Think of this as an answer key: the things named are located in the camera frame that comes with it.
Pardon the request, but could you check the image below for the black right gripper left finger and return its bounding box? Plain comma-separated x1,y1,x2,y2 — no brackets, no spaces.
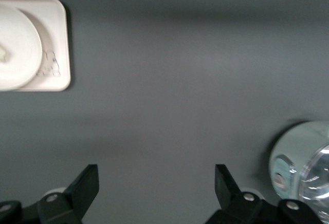
37,164,100,224

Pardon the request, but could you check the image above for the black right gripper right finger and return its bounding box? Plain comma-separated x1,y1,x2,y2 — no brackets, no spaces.
215,164,264,224

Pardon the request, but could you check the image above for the round cream plate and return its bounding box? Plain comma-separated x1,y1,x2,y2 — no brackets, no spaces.
0,4,43,91

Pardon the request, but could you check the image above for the cream rectangular rabbit tray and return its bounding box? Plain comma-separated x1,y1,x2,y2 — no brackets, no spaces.
0,0,71,92

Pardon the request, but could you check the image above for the pale green electric pot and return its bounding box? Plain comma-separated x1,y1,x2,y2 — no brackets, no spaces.
268,120,329,211

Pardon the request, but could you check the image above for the glass pot lid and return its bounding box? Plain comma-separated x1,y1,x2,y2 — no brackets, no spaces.
297,143,329,208

